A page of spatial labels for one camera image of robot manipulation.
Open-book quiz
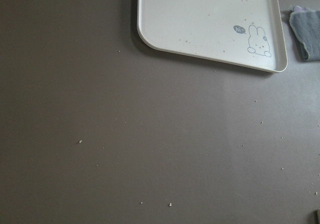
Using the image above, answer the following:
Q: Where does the white rabbit print tray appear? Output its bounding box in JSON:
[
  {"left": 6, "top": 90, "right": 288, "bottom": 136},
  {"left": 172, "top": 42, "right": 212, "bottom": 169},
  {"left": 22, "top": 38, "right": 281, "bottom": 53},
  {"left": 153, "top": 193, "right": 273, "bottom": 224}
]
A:
[{"left": 137, "top": 0, "right": 288, "bottom": 73}]

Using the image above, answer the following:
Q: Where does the grey folded cloth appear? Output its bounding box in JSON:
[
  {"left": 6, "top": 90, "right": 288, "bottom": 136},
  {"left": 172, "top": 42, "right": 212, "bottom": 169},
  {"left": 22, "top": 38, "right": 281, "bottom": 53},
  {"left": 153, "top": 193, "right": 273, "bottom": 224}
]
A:
[{"left": 289, "top": 5, "right": 320, "bottom": 61}]

